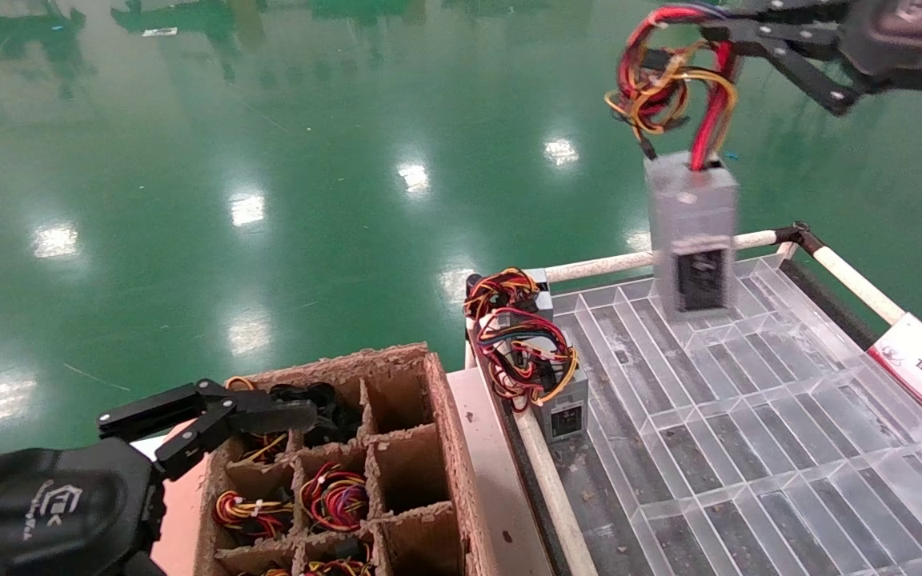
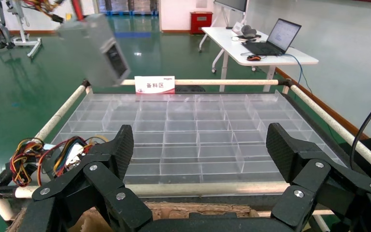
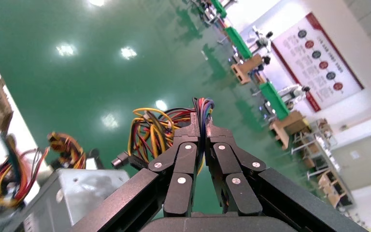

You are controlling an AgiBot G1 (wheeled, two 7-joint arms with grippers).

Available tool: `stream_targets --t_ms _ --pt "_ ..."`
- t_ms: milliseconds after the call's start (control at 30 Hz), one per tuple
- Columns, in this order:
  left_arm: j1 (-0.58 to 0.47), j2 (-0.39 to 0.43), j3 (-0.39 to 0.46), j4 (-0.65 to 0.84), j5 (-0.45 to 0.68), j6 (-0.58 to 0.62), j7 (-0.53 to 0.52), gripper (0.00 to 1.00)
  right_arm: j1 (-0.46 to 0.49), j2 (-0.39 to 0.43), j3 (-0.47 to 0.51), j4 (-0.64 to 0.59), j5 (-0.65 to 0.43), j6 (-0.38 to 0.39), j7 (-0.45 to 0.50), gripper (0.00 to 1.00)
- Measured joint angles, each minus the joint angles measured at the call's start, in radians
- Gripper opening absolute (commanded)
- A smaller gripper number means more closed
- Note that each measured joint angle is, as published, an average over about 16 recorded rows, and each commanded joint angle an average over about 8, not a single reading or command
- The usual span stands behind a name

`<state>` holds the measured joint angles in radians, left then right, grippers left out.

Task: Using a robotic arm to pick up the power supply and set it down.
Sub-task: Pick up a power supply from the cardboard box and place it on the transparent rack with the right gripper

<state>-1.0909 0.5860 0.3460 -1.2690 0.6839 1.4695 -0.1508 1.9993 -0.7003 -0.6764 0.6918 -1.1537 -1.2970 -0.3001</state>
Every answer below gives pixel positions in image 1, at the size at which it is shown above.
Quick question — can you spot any clear plastic divider tray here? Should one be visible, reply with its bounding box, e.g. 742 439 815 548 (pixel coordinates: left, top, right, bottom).
549 254 922 576

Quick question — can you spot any wire bundle in box cell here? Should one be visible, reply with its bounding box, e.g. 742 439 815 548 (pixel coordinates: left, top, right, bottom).
299 462 371 534

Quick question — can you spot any brown divided cardboard box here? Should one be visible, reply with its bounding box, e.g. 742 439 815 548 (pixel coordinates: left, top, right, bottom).
193 342 502 576

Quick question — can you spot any wire bundle upper left cell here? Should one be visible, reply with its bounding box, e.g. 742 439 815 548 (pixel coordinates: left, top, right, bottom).
301 548 375 576

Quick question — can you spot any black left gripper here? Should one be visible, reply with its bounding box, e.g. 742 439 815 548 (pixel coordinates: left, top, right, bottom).
0 380 319 576

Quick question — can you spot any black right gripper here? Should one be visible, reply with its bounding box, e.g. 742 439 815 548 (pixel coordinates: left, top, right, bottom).
699 0 922 118

